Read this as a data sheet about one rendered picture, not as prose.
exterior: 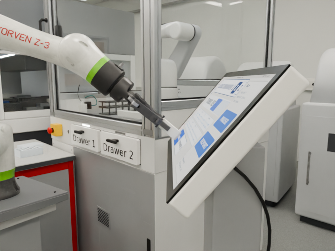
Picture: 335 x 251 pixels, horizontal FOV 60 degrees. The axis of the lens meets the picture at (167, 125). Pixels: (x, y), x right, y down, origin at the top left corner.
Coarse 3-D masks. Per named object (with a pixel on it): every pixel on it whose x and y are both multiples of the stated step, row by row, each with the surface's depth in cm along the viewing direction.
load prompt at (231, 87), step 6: (222, 84) 88; (228, 84) 79; (234, 84) 72; (240, 84) 66; (216, 90) 89; (222, 90) 80; (228, 90) 73; (234, 90) 67; (240, 90) 62; (234, 96) 63
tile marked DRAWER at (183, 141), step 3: (183, 138) 79; (180, 141) 79; (183, 141) 76; (186, 141) 72; (177, 144) 80; (180, 144) 76; (183, 144) 73; (174, 147) 81; (177, 147) 77; (180, 147) 74; (174, 150) 78; (177, 150) 74; (174, 153) 75
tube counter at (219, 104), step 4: (216, 100) 78; (220, 100) 73; (224, 100) 69; (228, 100) 65; (212, 104) 78; (216, 104) 74; (220, 104) 70; (224, 104) 66; (228, 104) 62; (208, 108) 79; (212, 108) 74; (216, 108) 70; (220, 108) 66; (224, 108) 63; (212, 112) 71; (216, 112) 67; (220, 112) 64
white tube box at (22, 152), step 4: (16, 148) 161; (20, 148) 162; (24, 148) 162; (28, 148) 162; (32, 148) 162; (36, 148) 162; (40, 148) 163; (16, 152) 158; (20, 152) 155; (24, 152) 157; (28, 152) 158; (32, 152) 160; (36, 152) 162; (40, 152) 164; (20, 156) 155; (24, 156) 157; (28, 156) 159
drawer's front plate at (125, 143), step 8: (104, 136) 138; (112, 136) 133; (120, 136) 129; (104, 144) 139; (112, 144) 134; (120, 144) 129; (128, 144) 125; (136, 144) 121; (104, 152) 140; (128, 152) 126; (136, 152) 121; (128, 160) 126; (136, 160) 122
